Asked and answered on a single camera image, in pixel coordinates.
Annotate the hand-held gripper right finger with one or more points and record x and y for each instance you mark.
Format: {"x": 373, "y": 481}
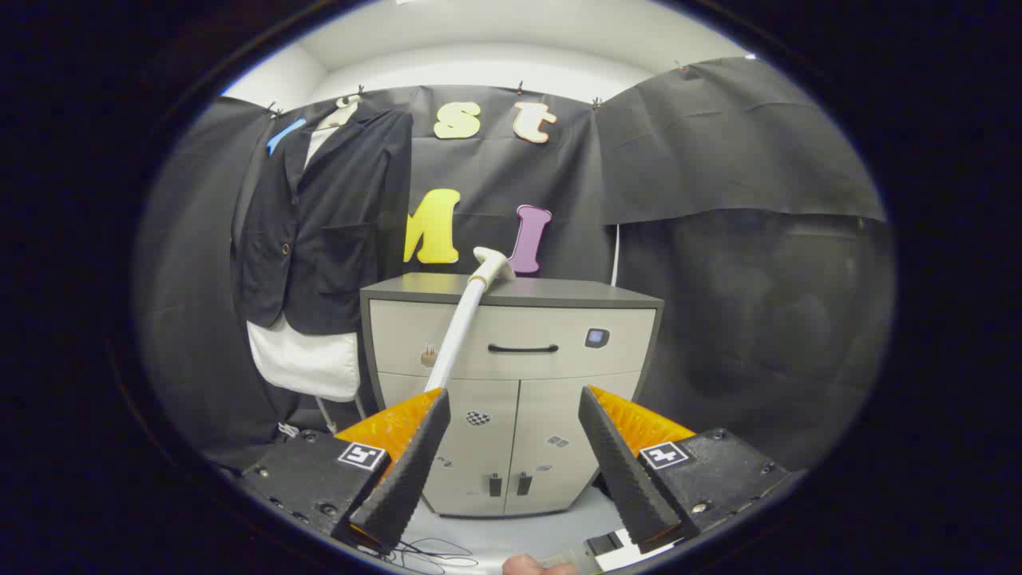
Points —
{"x": 627, "y": 479}

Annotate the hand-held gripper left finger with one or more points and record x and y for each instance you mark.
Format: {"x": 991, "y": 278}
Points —
{"x": 411, "y": 471}

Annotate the white garment steamer head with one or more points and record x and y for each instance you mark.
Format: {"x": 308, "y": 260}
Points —
{"x": 459, "y": 327}

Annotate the black suit jacket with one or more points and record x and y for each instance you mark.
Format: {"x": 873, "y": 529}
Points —
{"x": 335, "y": 239}

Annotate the small black door pull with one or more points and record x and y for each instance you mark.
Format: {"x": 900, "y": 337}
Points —
{"x": 495, "y": 485}
{"x": 524, "y": 483}

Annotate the small white clip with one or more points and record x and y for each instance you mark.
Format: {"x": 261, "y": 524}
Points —
{"x": 287, "y": 430}

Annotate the grey cabinet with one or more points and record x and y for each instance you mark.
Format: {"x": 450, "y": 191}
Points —
{"x": 543, "y": 375}

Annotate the small cabinet lock panel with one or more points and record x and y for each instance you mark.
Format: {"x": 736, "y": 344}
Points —
{"x": 596, "y": 337}

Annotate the black backdrop cloth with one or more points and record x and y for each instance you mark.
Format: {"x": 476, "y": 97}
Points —
{"x": 718, "y": 279}

